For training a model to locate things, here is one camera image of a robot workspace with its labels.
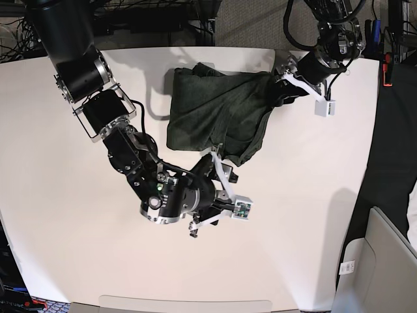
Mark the red clamp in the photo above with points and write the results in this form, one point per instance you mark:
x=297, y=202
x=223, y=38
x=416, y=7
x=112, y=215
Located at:
x=387, y=69

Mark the black box with text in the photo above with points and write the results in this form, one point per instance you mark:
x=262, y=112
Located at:
x=11, y=301

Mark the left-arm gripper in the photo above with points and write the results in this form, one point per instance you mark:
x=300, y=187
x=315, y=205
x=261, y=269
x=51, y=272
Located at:
x=313, y=69

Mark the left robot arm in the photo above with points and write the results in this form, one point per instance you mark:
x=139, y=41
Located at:
x=339, y=43

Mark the green long-sleeve shirt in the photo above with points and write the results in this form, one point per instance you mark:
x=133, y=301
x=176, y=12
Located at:
x=231, y=112

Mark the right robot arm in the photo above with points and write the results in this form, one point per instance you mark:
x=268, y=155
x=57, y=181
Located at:
x=167, y=192

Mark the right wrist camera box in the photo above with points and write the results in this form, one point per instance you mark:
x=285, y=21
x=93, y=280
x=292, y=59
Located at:
x=242, y=207

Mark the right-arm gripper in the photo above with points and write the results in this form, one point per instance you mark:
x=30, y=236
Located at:
x=213, y=180

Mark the beige plastic bin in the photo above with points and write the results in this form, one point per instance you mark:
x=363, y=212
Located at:
x=378, y=271

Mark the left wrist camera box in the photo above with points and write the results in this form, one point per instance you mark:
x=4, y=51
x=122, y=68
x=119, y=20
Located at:
x=325, y=108

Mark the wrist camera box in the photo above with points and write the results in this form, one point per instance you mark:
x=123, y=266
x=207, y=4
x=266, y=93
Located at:
x=242, y=207
x=325, y=108

